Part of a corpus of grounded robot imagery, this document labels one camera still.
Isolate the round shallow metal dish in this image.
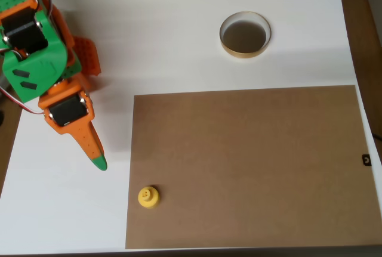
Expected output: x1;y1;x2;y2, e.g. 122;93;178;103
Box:
219;11;272;59

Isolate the small yellow plastic piece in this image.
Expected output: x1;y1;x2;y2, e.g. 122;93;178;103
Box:
137;185;161;209

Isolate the brown rectangular board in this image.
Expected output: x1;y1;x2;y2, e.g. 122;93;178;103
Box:
125;85;374;250

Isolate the red white black gripper cable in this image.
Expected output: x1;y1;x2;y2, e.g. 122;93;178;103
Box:
0;86;45;115

